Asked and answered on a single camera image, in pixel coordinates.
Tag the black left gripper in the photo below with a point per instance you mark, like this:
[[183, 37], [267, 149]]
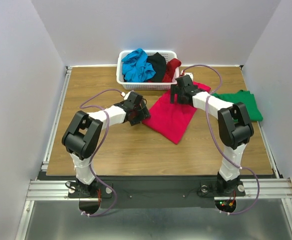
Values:
[[144, 114]]

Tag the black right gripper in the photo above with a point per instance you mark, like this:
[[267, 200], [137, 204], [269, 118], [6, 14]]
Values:
[[176, 92]]

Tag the pink red t shirt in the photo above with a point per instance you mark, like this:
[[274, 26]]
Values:
[[169, 119]]

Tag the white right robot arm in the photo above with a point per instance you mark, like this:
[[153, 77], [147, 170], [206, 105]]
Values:
[[234, 124]]

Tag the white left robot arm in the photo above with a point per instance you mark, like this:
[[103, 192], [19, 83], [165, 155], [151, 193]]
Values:
[[87, 132]]

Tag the dark red t shirt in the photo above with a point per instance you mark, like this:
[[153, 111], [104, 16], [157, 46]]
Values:
[[171, 67]]

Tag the black t shirt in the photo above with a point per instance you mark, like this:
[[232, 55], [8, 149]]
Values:
[[158, 63]]

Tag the white plastic basket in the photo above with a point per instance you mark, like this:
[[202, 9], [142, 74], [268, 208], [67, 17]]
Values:
[[161, 86]]

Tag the blue t shirt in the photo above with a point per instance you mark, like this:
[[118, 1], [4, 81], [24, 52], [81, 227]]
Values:
[[135, 67]]

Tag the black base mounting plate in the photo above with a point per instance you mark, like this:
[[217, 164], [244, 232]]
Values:
[[147, 192]]

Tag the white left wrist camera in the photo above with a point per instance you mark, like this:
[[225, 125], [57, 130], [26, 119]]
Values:
[[125, 95]]

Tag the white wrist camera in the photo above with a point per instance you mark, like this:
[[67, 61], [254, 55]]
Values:
[[190, 74], [125, 95]]

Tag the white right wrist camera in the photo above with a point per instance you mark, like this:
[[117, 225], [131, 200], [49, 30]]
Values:
[[190, 74]]

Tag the aluminium frame rail left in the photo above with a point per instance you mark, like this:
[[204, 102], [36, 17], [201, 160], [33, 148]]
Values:
[[46, 158]]

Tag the aluminium frame rail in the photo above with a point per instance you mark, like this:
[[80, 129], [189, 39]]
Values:
[[46, 158], [278, 187]]

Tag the aluminium frame rail right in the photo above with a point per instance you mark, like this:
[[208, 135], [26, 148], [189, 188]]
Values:
[[278, 187]]

